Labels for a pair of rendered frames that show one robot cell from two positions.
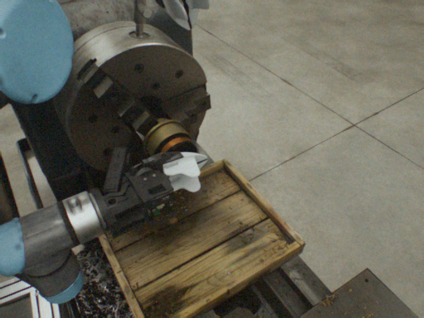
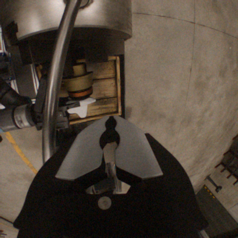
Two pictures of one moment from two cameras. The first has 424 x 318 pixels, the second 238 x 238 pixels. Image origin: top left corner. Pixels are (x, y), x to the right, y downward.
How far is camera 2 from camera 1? 0.58 m
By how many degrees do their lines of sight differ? 69
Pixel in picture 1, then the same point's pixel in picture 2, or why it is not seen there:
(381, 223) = (165, 63)
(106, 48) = (29, 13)
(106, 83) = (28, 56)
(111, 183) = (38, 108)
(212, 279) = not seen: hidden behind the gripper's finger
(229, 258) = (92, 107)
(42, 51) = not seen: outside the picture
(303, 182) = (158, 29)
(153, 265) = not seen: hidden behind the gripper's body
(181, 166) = (77, 109)
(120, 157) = (43, 89)
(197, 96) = (115, 50)
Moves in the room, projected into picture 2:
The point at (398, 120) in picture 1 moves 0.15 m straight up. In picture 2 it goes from (205, 35) to (213, 34)
